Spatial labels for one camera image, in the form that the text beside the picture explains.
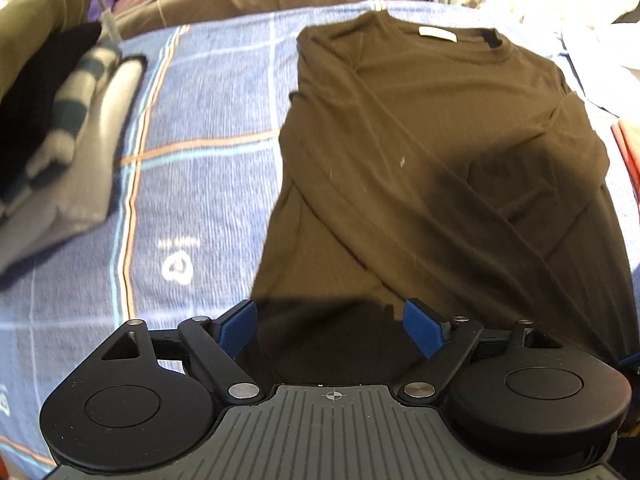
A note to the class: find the dark brown long-sleeve shirt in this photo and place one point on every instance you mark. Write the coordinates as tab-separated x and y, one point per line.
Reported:
425	135

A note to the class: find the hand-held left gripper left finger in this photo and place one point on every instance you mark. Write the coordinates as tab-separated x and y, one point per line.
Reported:
240	327

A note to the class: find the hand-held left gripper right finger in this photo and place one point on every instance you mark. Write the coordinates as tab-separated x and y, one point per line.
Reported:
422	330

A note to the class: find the olive green cloth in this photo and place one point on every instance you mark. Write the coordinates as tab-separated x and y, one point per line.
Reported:
35	20

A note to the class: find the clear plastic tube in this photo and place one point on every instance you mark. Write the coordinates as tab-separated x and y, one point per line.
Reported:
107	25

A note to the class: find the grey teal striped folded garment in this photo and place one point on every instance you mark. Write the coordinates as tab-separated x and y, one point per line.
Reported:
75	90

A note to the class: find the white cloth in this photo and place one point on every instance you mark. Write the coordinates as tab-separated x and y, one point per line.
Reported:
610	80

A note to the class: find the black folded garment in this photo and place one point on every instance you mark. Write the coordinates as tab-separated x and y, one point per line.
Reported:
35	100

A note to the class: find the blue plaid bedsheet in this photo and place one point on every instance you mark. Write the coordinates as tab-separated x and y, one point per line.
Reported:
200	185

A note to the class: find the orange cloth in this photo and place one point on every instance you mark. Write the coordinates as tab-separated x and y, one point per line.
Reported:
631	160

